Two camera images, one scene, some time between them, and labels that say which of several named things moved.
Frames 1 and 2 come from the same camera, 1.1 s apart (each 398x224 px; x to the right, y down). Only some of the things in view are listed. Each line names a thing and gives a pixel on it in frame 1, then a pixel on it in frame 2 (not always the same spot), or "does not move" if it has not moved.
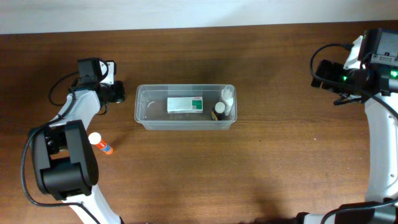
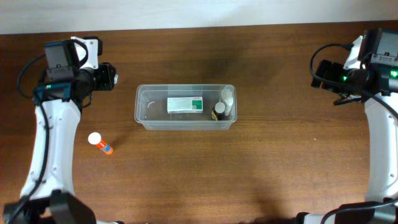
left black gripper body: [115, 92] -> [106, 76]
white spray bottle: [227, 95] does not move
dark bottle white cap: [219, 111] does not move
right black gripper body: [324, 74] does not move
